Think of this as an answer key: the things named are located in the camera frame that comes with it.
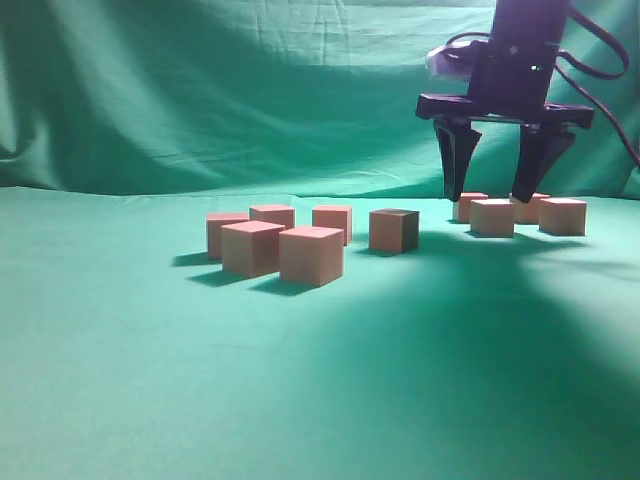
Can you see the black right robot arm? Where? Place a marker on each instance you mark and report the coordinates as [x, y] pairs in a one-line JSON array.
[[531, 23]]

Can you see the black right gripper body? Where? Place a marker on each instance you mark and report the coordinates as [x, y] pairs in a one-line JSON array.
[[509, 84]]

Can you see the pink cube column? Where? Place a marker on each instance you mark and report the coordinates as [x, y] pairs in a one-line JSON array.
[[492, 218], [562, 216], [393, 230], [527, 213], [214, 223], [251, 248], [274, 213], [311, 255], [461, 212], [334, 216]]

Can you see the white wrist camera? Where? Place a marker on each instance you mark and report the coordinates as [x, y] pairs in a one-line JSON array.
[[454, 61]]

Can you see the green cloth backdrop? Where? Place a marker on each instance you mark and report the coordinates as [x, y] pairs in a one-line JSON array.
[[126, 353]]

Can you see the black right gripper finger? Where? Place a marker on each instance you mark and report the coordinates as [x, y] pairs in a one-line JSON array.
[[540, 147], [457, 141]]

